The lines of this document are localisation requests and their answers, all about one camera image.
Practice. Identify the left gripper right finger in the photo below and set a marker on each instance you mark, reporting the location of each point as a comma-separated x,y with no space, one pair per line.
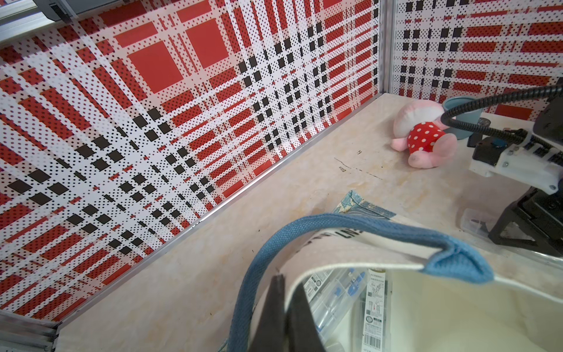
300,327

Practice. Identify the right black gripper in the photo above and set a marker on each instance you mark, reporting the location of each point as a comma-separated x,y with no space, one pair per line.
534,222

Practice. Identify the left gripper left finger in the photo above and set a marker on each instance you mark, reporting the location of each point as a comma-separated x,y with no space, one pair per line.
269,335

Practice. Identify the clear compass case red label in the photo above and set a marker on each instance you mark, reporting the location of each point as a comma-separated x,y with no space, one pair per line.
331,294

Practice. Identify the cream canvas tote bag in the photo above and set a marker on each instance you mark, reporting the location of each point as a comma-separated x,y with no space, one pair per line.
441,293

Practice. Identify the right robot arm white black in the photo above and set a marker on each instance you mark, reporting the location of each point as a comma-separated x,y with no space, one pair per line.
516,135

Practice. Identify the clear compass case barcode label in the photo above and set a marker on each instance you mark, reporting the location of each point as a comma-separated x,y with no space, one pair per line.
374,313

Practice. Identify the small black tool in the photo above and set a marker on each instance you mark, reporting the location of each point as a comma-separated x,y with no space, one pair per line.
476,137

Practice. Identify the teal ceramic cup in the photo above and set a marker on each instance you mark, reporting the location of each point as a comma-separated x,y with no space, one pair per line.
468,117

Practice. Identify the pink plush toy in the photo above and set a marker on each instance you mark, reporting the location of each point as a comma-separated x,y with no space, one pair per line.
418,130

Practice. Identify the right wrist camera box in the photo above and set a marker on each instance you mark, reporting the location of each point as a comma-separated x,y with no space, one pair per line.
529,162

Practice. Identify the black wall hook rail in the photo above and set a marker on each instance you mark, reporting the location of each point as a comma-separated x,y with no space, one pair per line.
66,10

